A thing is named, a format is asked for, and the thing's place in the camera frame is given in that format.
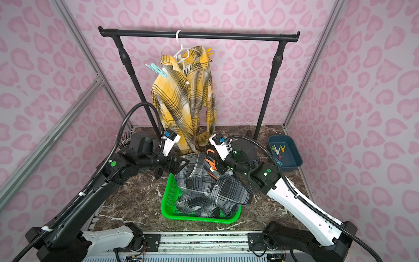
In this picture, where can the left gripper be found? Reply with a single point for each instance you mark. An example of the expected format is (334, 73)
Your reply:
(173, 164)

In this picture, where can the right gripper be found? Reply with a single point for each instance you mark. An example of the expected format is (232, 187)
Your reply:
(219, 165)

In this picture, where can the orange plastic hanger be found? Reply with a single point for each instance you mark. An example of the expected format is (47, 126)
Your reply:
(212, 164)

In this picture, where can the grey plaid shirt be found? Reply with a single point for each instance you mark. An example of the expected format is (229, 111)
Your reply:
(205, 196)

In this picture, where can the white clothespin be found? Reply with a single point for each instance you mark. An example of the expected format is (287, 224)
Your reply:
(277, 150)

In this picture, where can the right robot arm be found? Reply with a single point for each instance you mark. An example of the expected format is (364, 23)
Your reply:
(325, 239)

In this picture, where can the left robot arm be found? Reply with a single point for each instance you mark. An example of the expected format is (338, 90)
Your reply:
(61, 239)

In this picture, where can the white plastic hanger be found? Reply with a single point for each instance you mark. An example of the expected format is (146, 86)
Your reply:
(181, 52)

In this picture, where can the green plastic basket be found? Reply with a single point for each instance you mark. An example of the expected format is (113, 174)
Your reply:
(168, 209)

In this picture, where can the red pen cup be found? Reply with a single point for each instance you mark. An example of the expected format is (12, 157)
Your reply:
(125, 139)

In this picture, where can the dark teal plastic bin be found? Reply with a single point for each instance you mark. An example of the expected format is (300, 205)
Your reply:
(292, 159)

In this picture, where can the yellow plaid shirt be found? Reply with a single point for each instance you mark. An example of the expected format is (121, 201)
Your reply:
(185, 99)

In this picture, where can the black clothes rack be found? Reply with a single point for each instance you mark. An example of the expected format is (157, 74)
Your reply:
(282, 39)

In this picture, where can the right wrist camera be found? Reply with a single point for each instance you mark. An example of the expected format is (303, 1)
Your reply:
(222, 145)

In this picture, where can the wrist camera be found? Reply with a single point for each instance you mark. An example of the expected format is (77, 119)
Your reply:
(170, 138)
(222, 145)

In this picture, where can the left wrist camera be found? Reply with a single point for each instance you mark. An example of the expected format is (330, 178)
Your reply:
(170, 138)

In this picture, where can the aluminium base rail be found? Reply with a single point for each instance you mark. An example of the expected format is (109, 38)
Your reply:
(201, 246)

